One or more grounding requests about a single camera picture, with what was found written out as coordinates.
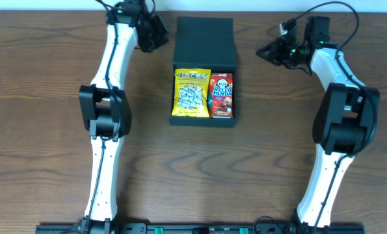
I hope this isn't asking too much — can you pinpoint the dark green box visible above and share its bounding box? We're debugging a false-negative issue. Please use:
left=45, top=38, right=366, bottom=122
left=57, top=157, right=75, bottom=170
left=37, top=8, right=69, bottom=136
left=168, top=16, right=238, bottom=128

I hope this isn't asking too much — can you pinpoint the yellow Hacks candy bag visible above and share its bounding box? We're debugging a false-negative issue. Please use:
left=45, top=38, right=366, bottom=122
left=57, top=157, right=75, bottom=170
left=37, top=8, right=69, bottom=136
left=172, top=68, right=211, bottom=118

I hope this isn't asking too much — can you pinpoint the red Hello Panda box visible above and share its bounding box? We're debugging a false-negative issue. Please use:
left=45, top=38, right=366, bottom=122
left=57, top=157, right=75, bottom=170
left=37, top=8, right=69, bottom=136
left=208, top=73, right=234, bottom=118

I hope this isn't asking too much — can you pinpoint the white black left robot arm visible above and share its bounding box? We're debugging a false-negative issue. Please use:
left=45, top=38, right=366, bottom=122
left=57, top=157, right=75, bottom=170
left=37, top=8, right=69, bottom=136
left=73, top=0, right=168, bottom=233

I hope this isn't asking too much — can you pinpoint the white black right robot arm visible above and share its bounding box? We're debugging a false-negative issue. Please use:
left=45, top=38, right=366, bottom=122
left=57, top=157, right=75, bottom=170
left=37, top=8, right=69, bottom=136
left=254, top=38, right=380, bottom=233

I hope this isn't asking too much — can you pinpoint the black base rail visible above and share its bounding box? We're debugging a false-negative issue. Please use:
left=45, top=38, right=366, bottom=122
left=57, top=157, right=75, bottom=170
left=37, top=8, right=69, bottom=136
left=35, top=222, right=366, bottom=234

